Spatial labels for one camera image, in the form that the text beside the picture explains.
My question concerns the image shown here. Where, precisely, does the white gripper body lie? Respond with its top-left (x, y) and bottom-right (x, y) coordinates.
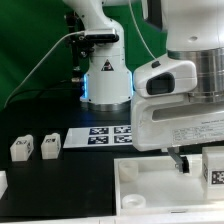
top-left (131, 93), bottom-right (224, 151)

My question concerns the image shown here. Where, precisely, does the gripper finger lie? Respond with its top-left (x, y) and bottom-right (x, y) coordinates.
top-left (168, 147), bottom-right (189, 174)

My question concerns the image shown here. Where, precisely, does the white square table top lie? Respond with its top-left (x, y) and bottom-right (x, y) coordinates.
top-left (114, 155), bottom-right (224, 216)

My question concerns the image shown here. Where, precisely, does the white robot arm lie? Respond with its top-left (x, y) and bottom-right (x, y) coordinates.
top-left (63, 0), bottom-right (224, 155)

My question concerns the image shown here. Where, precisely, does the white sheet with markers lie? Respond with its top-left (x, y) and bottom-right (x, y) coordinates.
top-left (63, 125), bottom-right (132, 148)

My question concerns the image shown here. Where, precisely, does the white obstacle piece left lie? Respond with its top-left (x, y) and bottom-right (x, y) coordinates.
top-left (0, 171), bottom-right (8, 199)

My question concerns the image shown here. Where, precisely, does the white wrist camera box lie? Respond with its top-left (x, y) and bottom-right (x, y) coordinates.
top-left (133, 55), bottom-right (197, 98)

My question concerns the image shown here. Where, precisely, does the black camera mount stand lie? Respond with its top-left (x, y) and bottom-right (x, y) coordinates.
top-left (64, 11), bottom-right (94, 83)

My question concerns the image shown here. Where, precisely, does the grey cable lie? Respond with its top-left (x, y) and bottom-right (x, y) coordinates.
top-left (2, 0), bottom-right (158, 110)

